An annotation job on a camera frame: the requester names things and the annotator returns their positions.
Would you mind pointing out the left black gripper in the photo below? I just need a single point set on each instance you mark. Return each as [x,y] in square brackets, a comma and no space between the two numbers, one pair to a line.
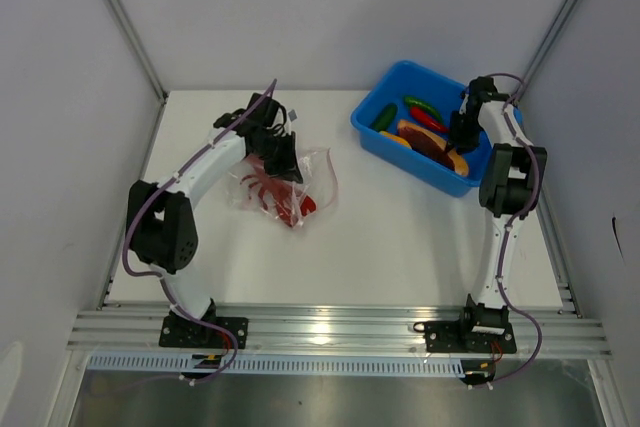
[288,167]

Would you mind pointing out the yellow orange toy fruit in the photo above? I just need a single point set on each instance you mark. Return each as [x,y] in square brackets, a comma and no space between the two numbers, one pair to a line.
[399,140]

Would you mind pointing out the red toy chili pepper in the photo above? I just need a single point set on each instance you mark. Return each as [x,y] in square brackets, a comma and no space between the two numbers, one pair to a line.
[426,120]

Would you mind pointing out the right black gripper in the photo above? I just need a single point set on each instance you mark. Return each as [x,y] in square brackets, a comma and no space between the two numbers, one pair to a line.
[455,141]

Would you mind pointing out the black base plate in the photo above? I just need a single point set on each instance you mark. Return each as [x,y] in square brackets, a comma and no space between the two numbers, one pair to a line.
[177,332]
[449,337]

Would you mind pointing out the blue plastic bin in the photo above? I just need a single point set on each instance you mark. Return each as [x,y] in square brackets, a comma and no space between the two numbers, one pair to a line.
[407,78]

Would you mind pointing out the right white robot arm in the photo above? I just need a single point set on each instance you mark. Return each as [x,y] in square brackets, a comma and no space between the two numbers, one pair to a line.
[509,191]

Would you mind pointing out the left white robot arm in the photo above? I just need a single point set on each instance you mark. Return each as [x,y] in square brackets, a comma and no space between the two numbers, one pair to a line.
[161,237]

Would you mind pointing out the red toy lobster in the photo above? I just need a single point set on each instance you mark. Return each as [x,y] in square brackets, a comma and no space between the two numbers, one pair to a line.
[289,203]

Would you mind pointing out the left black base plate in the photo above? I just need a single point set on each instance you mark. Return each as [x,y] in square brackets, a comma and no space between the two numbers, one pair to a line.
[177,332]

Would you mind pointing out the clear zip top bag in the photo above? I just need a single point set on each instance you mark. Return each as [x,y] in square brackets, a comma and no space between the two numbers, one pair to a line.
[319,181]

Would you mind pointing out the aluminium rail frame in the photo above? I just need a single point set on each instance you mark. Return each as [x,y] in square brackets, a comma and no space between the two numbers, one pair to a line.
[324,330]

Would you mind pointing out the slotted cable duct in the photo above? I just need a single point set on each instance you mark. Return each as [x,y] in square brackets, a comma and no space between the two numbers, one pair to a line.
[279,364]

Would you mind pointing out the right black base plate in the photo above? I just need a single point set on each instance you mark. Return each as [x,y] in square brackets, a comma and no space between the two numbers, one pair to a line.
[449,337]

